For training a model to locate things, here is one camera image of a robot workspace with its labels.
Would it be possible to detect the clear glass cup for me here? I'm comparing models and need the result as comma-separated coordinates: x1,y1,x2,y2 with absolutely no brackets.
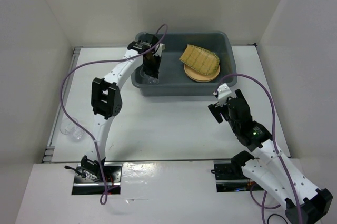
143,74,159,85
60,118,84,142

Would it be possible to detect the yellow plate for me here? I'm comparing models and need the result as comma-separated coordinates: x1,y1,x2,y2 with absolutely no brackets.
184,65,221,83

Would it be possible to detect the woven bamboo tray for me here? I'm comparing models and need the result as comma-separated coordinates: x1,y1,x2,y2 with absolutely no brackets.
179,44,220,75

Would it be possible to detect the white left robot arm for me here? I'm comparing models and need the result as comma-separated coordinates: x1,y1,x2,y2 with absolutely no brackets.
81,33,165,182

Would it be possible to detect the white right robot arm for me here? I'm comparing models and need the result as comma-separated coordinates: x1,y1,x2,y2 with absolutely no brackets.
208,85,333,223

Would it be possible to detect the grey plastic bin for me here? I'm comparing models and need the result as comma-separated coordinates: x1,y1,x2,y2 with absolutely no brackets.
131,31,236,96

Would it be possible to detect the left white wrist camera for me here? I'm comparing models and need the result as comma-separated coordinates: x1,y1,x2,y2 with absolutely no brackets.
153,43,165,57

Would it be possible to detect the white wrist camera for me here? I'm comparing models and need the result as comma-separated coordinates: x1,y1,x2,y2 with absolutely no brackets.
153,43,165,57
213,83,233,106

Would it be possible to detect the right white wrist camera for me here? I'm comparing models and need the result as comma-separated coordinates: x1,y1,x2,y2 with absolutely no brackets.
213,83,233,106

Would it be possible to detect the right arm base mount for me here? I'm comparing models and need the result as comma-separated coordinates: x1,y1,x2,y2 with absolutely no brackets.
210,160,255,192

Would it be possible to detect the black cable loop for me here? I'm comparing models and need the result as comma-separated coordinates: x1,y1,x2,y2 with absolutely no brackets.
267,213,289,224

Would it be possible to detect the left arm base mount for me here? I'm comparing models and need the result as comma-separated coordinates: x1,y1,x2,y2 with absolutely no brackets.
64,162,122,196

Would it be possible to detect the aluminium table edge rail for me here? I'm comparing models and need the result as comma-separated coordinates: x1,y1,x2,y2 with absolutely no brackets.
42,46,82,163

